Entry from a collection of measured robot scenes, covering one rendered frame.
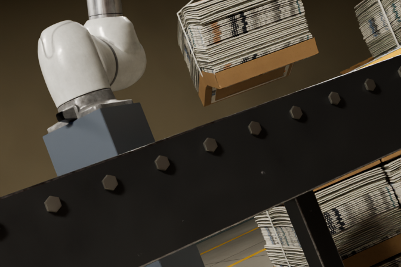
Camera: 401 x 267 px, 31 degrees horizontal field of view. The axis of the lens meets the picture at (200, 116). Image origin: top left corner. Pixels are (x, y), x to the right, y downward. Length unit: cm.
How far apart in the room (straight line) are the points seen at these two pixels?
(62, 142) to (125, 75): 30
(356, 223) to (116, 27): 86
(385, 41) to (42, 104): 670
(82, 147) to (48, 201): 112
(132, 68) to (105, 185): 134
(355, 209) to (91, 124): 71
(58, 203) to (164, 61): 862
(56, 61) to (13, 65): 679
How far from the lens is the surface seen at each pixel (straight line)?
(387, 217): 192
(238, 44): 186
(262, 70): 187
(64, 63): 190
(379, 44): 231
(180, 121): 918
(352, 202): 189
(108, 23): 207
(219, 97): 210
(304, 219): 148
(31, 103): 860
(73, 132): 187
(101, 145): 182
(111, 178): 76
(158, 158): 78
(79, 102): 188
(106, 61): 197
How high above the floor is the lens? 74
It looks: 5 degrees up
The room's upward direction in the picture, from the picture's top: 22 degrees counter-clockwise
